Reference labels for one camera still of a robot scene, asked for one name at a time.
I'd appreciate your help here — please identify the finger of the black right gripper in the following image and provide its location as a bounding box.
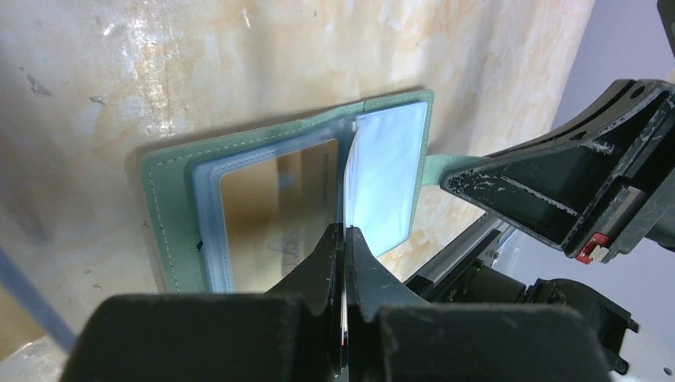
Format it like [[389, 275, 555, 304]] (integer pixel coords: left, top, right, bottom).
[[440, 80, 674, 258]]

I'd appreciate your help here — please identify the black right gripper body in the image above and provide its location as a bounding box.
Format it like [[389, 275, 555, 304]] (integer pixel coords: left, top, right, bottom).
[[575, 158, 674, 264]]

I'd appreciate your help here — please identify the gold credit card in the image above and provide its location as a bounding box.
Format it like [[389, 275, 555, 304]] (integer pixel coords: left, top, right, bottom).
[[220, 139, 338, 292]]

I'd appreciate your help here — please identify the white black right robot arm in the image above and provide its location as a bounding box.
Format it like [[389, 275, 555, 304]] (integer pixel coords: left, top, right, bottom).
[[383, 80, 674, 381]]

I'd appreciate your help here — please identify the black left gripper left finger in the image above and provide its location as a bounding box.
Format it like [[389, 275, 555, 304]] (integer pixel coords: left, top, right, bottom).
[[61, 224, 344, 381]]

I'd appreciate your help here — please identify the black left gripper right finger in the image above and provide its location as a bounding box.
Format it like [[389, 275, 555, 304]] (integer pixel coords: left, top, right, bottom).
[[348, 233, 610, 381]]

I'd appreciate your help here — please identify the silver VIP credit card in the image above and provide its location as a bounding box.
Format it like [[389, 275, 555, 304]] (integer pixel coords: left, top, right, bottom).
[[341, 122, 362, 349]]

